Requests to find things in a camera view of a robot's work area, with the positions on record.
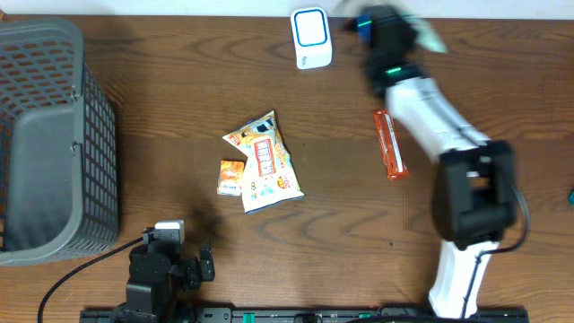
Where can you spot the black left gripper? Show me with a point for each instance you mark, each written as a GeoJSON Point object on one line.
{"type": "Point", "coordinates": [194, 273]}

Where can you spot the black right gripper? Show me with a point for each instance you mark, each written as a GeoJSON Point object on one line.
{"type": "Point", "coordinates": [409, 31]}

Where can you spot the pale green wipes pack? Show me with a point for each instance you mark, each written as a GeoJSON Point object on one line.
{"type": "Point", "coordinates": [426, 36]}

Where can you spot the small orange snack packet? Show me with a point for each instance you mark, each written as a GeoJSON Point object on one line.
{"type": "Point", "coordinates": [230, 178]}

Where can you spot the yellow white chips bag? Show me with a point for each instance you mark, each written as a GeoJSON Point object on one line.
{"type": "Point", "coordinates": [268, 177]}

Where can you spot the red orange chocolate bar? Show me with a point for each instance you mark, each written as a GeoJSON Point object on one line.
{"type": "Point", "coordinates": [394, 163]}

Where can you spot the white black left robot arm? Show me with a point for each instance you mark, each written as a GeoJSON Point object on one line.
{"type": "Point", "coordinates": [144, 296]}

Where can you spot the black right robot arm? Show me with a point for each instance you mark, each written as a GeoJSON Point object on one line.
{"type": "Point", "coordinates": [475, 196]}

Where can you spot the white barcode scanner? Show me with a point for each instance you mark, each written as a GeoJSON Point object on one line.
{"type": "Point", "coordinates": [311, 38]}

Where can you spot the grey plastic mesh basket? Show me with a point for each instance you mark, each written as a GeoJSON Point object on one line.
{"type": "Point", "coordinates": [59, 190]}

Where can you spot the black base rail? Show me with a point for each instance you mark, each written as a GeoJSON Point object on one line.
{"type": "Point", "coordinates": [227, 315]}

